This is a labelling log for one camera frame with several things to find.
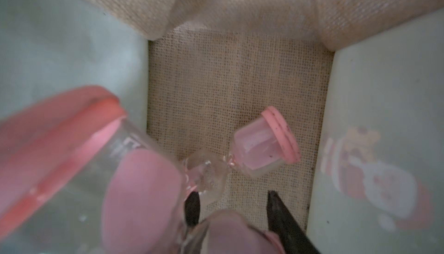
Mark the pink hourglass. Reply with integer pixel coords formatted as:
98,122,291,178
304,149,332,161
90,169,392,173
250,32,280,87
183,106,301,206
1,86,284,254

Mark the jute canvas tote bag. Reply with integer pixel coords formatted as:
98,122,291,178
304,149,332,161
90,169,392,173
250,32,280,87
1,0,444,254

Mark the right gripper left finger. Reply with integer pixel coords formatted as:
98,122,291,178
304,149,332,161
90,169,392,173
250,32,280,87
185,192,201,228

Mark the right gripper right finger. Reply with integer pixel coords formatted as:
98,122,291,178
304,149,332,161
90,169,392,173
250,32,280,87
267,190,320,254

